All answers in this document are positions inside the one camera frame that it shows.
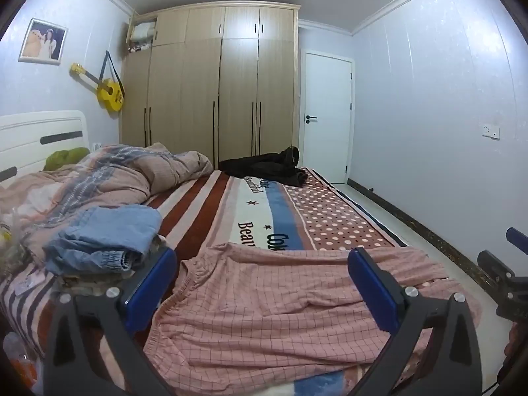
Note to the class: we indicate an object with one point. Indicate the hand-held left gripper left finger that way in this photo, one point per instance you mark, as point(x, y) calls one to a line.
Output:
point(152, 284)

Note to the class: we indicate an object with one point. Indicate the white folded bedding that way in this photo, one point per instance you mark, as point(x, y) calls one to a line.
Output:
point(144, 29)

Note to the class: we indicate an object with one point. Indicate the dark brown baseboard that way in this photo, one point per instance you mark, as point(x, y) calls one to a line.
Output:
point(412, 222)

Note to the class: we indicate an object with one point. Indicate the light wooden wardrobe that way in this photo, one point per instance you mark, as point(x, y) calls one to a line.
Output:
point(206, 90)

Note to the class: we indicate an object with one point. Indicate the striped dotted printed blanket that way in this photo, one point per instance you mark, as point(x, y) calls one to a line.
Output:
point(255, 214)

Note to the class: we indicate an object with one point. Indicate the black garment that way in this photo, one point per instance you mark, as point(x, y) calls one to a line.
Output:
point(264, 165)

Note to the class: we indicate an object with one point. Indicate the blue denim pants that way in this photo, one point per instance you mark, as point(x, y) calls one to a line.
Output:
point(103, 231)

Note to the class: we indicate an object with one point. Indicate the white headboard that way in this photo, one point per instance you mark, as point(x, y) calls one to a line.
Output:
point(33, 126)

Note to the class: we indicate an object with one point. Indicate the yellow guitar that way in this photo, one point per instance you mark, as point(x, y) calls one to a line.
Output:
point(109, 93)

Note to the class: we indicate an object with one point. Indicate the white door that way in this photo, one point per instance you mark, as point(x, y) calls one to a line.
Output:
point(328, 132)

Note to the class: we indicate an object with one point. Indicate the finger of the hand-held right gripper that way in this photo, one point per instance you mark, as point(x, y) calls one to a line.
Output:
point(519, 241)
point(511, 293)

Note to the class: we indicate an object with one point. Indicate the clear plastic bag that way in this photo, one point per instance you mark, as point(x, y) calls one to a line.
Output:
point(14, 239)

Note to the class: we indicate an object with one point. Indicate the framed wall photo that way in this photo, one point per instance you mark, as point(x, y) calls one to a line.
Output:
point(43, 41)

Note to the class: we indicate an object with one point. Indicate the green pillow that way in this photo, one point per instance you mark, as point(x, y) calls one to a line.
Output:
point(66, 157)

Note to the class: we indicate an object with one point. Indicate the pink patterned quilt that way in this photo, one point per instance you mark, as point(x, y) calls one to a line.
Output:
point(103, 173)

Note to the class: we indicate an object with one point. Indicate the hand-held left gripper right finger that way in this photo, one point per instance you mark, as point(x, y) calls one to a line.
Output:
point(371, 284)

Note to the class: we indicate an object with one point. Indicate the pink checked pants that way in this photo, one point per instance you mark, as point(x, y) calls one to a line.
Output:
point(268, 305)

